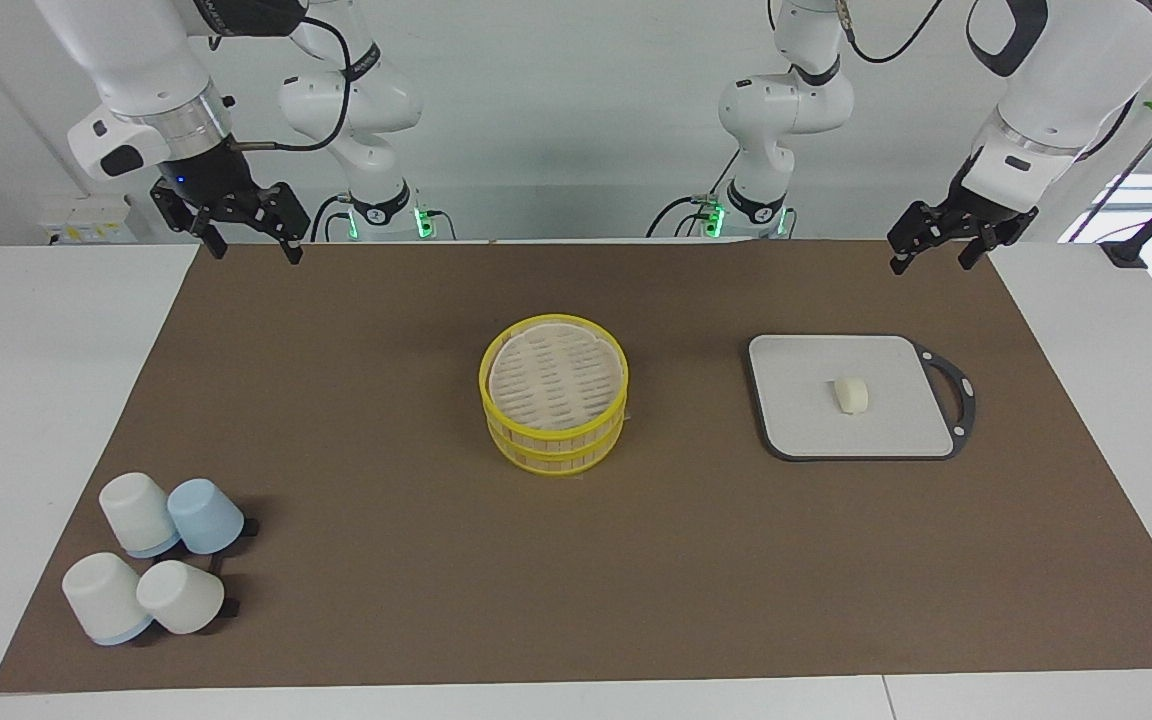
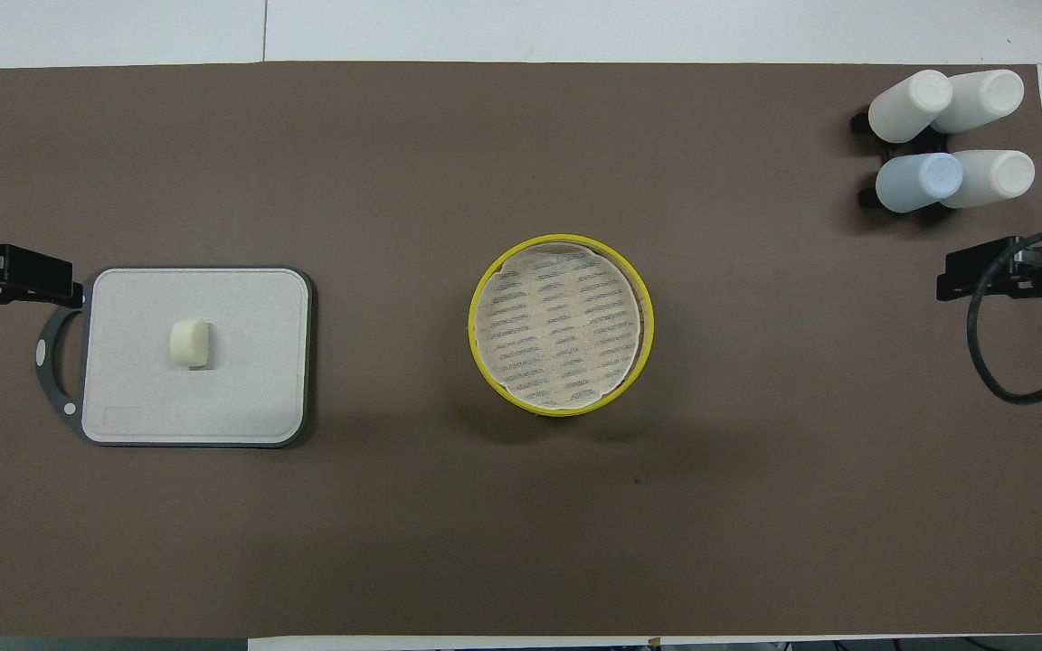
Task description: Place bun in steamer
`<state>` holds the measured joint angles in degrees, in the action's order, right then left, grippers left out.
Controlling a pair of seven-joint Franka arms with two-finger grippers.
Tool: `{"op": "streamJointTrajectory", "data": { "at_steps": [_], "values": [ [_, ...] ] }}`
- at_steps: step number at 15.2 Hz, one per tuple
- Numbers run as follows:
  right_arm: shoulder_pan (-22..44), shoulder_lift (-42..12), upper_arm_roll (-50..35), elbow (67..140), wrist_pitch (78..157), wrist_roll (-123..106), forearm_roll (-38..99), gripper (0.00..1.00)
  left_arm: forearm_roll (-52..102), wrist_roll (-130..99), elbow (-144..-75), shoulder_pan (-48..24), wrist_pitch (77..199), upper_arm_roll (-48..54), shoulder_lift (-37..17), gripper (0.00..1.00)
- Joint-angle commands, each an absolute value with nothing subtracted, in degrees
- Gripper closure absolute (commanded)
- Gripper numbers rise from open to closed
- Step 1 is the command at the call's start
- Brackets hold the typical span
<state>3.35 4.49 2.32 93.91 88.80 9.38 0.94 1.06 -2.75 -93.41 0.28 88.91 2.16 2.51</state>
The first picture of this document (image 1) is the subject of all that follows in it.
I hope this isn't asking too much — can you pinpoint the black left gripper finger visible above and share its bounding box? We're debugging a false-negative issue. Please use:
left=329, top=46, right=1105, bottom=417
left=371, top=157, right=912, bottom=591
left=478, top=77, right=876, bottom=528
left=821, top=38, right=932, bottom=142
left=956, top=220, right=1015, bottom=272
left=886, top=198, right=959, bottom=277

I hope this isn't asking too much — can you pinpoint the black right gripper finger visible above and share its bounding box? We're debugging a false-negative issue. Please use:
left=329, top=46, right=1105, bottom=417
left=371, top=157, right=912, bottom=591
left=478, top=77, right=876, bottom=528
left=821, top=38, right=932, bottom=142
left=234, top=182, right=312, bottom=267
left=150, top=185, right=230, bottom=261

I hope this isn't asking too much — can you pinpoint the yellow steamer basket tier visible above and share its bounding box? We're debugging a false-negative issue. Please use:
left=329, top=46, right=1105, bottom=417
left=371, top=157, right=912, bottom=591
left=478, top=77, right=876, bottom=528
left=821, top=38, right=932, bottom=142
left=486, top=405, right=627, bottom=478
left=479, top=315, right=629, bottom=434

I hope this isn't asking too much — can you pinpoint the white power box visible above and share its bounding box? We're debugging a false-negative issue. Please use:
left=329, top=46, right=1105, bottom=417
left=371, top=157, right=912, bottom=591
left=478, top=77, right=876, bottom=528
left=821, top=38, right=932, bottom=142
left=39, top=194, right=138, bottom=245

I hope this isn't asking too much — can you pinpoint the grey cutting board dark rim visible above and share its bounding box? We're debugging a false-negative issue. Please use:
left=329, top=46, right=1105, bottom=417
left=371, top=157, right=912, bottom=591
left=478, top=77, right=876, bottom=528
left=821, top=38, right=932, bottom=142
left=744, top=333, right=977, bottom=462

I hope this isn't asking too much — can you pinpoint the light blue cup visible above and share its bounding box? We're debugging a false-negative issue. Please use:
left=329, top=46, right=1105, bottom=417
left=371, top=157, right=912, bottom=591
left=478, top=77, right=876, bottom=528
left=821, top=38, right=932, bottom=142
left=167, top=479, right=245, bottom=555

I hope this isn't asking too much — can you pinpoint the white cup with blue rim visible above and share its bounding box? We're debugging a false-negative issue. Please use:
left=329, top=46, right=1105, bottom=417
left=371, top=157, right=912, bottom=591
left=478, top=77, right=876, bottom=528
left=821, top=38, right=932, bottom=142
left=99, top=472, right=182, bottom=559
left=62, top=552, right=154, bottom=646

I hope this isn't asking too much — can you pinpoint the brown table mat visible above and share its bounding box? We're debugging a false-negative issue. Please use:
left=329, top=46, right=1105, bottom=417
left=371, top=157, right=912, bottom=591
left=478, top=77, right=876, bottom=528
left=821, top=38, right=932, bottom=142
left=0, top=240, right=1152, bottom=694

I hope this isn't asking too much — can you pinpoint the plain white cup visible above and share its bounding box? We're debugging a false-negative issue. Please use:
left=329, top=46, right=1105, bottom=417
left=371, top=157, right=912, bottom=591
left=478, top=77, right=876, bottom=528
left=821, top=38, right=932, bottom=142
left=136, top=560, right=226, bottom=636

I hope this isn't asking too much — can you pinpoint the black right base cable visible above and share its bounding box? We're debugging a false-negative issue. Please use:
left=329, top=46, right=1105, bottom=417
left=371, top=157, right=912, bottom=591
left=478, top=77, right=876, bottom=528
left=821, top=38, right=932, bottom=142
left=310, top=193, right=354, bottom=242

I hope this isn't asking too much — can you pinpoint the black base cable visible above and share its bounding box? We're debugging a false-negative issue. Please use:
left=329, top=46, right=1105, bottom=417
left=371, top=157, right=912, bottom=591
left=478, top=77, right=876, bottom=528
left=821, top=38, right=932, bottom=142
left=646, top=194, right=713, bottom=239
left=310, top=193, right=354, bottom=242

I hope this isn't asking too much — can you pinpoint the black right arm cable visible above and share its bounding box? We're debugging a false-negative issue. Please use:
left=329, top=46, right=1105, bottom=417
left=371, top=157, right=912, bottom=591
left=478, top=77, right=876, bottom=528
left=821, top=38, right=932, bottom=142
left=229, top=15, right=354, bottom=153

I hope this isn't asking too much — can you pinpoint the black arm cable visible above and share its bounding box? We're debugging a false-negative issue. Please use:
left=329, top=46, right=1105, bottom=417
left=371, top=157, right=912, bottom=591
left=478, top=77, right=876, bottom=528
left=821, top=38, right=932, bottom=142
left=229, top=15, right=354, bottom=153
left=839, top=0, right=949, bottom=65

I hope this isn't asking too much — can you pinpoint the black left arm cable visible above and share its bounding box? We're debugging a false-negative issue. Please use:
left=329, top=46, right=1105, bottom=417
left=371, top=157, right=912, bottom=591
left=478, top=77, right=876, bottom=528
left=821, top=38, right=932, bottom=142
left=839, top=0, right=949, bottom=65

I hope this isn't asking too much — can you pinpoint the black left base cable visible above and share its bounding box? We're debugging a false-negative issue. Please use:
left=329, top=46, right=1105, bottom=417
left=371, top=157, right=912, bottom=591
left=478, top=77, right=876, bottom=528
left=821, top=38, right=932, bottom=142
left=646, top=194, right=713, bottom=239

